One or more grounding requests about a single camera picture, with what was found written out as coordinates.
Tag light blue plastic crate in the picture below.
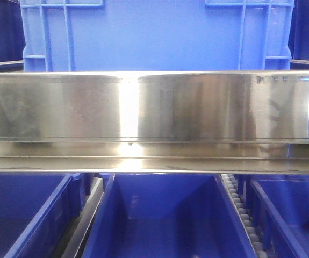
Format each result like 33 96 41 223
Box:
20 1 294 71

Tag stainless steel shelf beam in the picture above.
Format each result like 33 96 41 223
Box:
0 60 309 174

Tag dark blue bin lower centre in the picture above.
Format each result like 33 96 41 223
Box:
83 174 256 257

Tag dark blue bin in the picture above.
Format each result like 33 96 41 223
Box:
83 174 256 257
289 1 309 60
0 173 90 257
0 1 25 62
236 175 309 257

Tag grey roller conveyor track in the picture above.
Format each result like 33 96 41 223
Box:
220 174 268 257

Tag dark blue bin lower left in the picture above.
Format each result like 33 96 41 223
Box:
0 173 90 257

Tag dark blue bin lower right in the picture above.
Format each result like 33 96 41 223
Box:
236 175 309 257

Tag dark blue bin upper right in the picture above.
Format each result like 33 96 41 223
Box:
289 1 309 60

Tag dark blue bin upper left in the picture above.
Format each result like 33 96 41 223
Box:
0 1 25 62

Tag metal divider rail lower left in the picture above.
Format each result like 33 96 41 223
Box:
51 177 104 257

